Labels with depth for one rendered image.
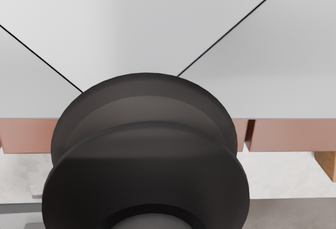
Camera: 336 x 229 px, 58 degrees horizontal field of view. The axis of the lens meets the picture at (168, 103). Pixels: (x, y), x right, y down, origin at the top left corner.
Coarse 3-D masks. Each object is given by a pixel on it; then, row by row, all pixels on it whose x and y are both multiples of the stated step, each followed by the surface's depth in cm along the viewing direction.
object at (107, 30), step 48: (0, 0) 15; (48, 0) 15; (96, 0) 15; (144, 0) 15; (192, 0) 15; (240, 0) 15; (48, 48) 16; (96, 48) 16; (144, 48) 16; (192, 48) 16
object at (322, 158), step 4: (316, 152) 41; (320, 152) 40; (324, 152) 39; (328, 152) 38; (332, 152) 37; (316, 156) 42; (320, 156) 40; (324, 156) 39; (328, 156) 38; (332, 156) 37; (316, 160) 42; (320, 160) 41; (324, 160) 39; (328, 160) 38; (332, 160) 37; (320, 164) 41; (324, 164) 40; (328, 164) 38; (332, 164) 37; (324, 168) 40; (328, 168) 39; (332, 168) 38; (328, 172) 39; (332, 172) 38; (328, 176) 39; (332, 176) 38; (332, 180) 38
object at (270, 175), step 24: (0, 168) 40; (24, 168) 41; (48, 168) 41; (264, 168) 43; (288, 168) 43; (312, 168) 44; (0, 192) 42; (24, 192) 43; (264, 192) 45; (288, 192) 46; (312, 192) 46
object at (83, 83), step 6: (72, 78) 17; (78, 78) 17; (84, 78) 17; (90, 78) 17; (96, 78) 17; (102, 78) 17; (108, 78) 17; (78, 84) 17; (84, 84) 17; (90, 84) 17; (84, 90) 17
